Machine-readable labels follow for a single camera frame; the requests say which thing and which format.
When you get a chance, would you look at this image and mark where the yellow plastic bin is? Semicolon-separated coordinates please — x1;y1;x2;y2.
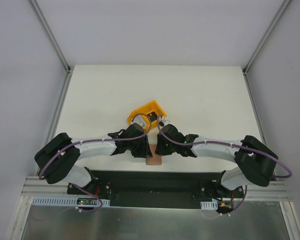
127;100;167;131

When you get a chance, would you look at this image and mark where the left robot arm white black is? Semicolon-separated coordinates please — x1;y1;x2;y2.
34;123;153;196

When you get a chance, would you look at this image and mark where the left aluminium frame post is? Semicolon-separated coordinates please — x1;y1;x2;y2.
27;0;75;73

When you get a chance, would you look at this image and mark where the white cable duct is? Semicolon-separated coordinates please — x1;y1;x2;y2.
32;196;110;208
200;201;218;211

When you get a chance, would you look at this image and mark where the aluminium frame post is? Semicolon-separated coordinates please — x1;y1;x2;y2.
241;0;293;75
27;0;75;73

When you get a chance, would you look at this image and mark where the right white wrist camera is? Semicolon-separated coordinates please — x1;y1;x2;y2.
158;119;171;127

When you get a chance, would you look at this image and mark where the right aluminium frame post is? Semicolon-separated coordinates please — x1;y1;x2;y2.
241;0;293;75

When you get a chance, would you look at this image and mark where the right white cable duct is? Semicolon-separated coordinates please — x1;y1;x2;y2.
200;201;218;211

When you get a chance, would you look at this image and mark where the brown leather card holder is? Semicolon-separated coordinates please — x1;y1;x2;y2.
145;144;162;166

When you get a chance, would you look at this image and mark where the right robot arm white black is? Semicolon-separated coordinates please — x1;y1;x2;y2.
155;124;278;198

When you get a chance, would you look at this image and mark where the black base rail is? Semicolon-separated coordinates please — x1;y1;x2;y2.
66;168;276;208

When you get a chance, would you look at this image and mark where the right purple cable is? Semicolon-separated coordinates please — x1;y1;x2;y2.
156;114;293;179

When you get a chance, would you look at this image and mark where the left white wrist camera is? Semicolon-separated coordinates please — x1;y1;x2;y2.
132;116;147;129

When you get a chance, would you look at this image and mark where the black card in bin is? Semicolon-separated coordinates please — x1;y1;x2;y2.
148;111;158;122

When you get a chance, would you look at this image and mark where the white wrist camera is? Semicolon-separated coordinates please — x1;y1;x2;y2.
132;116;147;129
158;119;171;127

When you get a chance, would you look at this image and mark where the left white cable duct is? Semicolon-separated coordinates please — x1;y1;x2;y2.
32;196;110;208

